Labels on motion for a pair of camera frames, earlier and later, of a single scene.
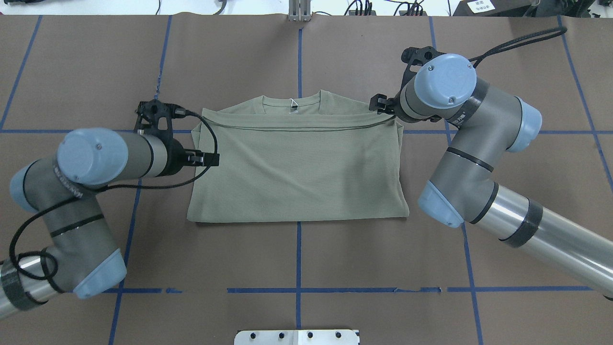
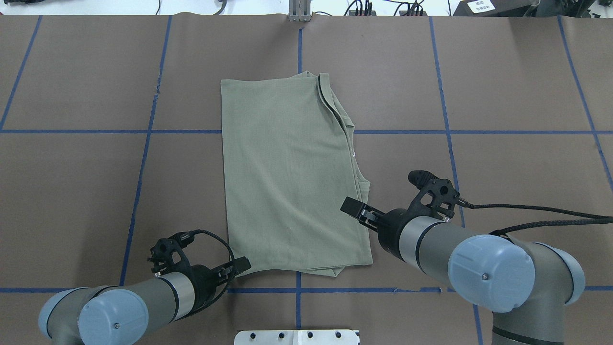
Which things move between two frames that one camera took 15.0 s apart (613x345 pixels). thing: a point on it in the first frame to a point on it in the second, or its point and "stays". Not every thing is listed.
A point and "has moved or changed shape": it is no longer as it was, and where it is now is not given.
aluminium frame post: (299, 10) stays
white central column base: (297, 337) stays
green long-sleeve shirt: (338, 159) has moved or changed shape
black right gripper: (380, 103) to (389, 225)
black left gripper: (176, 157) to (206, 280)
